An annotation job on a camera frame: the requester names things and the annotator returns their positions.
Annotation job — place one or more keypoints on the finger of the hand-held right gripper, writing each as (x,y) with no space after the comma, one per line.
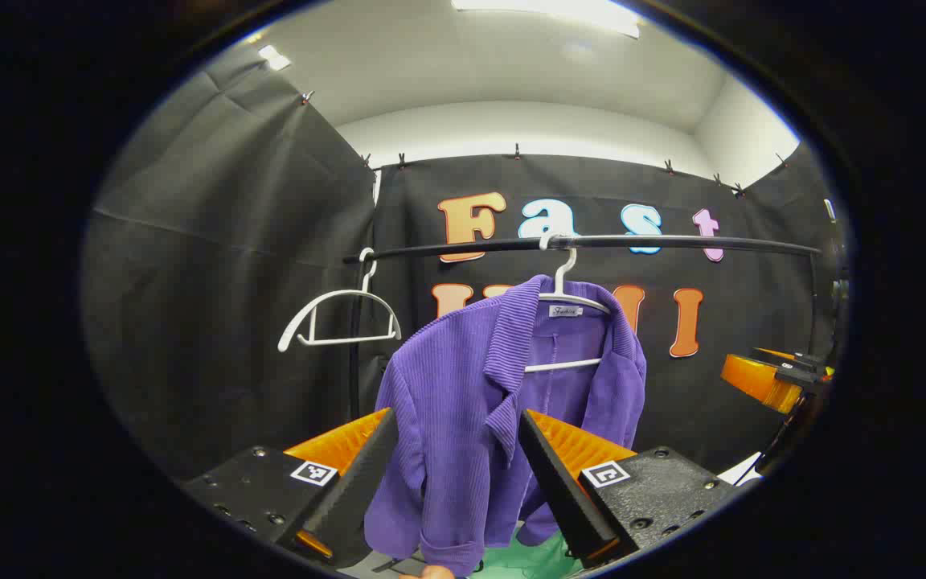
(756,382)

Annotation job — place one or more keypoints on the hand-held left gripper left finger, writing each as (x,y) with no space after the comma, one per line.
(354,498)

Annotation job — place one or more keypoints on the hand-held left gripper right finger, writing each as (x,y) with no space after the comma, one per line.
(559,490)

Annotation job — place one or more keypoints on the green laundry hamper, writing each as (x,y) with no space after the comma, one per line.
(527,559)

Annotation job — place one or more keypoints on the purple ribbed jacket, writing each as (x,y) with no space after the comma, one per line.
(447,386)

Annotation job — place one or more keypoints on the black clothes rack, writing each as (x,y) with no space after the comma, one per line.
(672,240)

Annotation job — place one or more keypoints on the white hanger with crossbar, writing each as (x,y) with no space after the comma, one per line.
(563,273)
(342,293)

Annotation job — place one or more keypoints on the white box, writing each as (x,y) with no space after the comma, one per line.
(744,470)

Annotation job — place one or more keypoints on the black backdrop cloth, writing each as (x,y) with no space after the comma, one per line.
(214,322)

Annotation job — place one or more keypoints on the row of black backdrop clips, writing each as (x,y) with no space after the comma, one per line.
(517,151)

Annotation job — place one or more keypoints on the long ceiling light panel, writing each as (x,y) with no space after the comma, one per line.
(551,10)

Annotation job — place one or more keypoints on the small ceiling light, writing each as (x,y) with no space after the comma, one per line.
(274,57)

